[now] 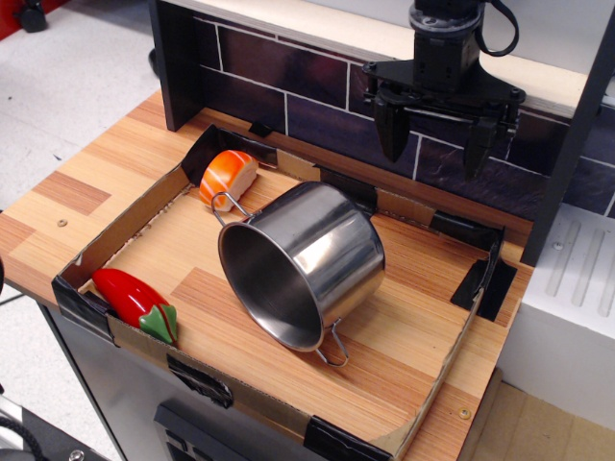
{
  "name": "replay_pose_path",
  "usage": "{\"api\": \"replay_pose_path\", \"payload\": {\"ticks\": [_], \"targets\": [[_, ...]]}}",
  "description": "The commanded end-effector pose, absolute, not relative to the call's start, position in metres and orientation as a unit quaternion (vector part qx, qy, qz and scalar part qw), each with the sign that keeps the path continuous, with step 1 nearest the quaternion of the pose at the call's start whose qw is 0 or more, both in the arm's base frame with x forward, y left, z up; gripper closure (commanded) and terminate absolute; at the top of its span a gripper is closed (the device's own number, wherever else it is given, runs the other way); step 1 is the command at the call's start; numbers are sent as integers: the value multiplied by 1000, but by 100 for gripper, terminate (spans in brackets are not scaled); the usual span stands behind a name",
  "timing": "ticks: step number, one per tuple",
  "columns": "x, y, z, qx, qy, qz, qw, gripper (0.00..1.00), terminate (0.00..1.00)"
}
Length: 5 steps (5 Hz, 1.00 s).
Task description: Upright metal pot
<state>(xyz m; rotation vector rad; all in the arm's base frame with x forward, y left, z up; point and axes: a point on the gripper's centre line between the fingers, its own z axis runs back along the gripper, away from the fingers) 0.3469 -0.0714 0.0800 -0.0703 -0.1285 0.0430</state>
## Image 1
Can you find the red chili pepper toy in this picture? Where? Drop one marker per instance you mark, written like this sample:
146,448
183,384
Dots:
138,304

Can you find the black oven control panel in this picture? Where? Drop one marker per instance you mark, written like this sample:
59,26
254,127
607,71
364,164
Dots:
183,440

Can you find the orange salmon sushi toy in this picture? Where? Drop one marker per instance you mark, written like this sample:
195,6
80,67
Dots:
230,171

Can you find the black chair caster wheel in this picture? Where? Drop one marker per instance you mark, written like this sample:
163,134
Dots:
31,16

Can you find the dark brick backsplash panel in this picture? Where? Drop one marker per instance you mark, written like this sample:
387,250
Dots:
293,70

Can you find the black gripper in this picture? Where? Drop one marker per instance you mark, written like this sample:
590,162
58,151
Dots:
444,79

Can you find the cardboard fence with black tape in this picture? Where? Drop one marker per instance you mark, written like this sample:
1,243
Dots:
403,382

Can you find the shiny metal pot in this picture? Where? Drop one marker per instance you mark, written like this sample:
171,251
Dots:
303,263

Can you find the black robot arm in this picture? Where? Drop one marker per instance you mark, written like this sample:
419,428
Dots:
457,10

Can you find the white ribbed sink drainer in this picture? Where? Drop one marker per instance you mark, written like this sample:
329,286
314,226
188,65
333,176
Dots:
560,348

